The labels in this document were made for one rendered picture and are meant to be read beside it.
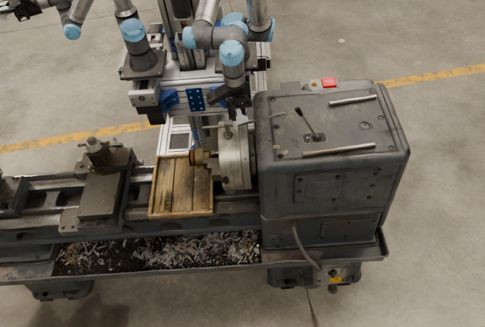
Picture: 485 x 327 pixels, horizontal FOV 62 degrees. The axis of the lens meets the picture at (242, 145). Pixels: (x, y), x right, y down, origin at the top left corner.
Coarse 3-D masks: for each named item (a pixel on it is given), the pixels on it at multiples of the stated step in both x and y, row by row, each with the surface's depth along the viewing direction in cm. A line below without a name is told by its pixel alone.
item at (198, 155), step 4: (196, 148) 180; (200, 148) 180; (188, 152) 178; (192, 152) 178; (196, 152) 177; (200, 152) 177; (204, 152) 178; (208, 152) 178; (188, 156) 177; (192, 156) 177; (196, 156) 177; (200, 156) 177; (204, 156) 178; (208, 156) 178; (192, 160) 177; (196, 160) 177; (200, 160) 177; (192, 164) 178; (196, 164) 178; (200, 164) 178
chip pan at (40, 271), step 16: (272, 256) 205; (288, 256) 204; (304, 256) 204; (320, 256) 203; (336, 256) 202; (352, 256) 202; (368, 256) 201; (0, 272) 211; (16, 272) 210; (32, 272) 210; (48, 272) 209
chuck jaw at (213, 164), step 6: (204, 162) 175; (210, 162) 175; (216, 162) 175; (204, 168) 177; (210, 168) 173; (216, 168) 172; (216, 174) 169; (216, 180) 171; (222, 180) 170; (228, 180) 170
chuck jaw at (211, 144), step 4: (212, 128) 176; (216, 128) 176; (212, 132) 176; (216, 132) 176; (208, 136) 178; (212, 136) 177; (216, 136) 177; (208, 140) 177; (212, 140) 177; (216, 140) 177; (204, 144) 178; (208, 144) 178; (212, 144) 178; (216, 144) 178; (204, 148) 178; (208, 148) 178; (212, 148) 178; (216, 148) 178
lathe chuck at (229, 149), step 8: (224, 120) 179; (232, 128) 169; (232, 136) 166; (224, 144) 165; (232, 144) 165; (224, 152) 165; (232, 152) 164; (224, 160) 165; (232, 160) 165; (240, 160) 165; (224, 168) 165; (232, 168) 165; (240, 168) 165; (232, 176) 167; (240, 176) 167; (224, 184) 170; (232, 184) 170; (240, 184) 171
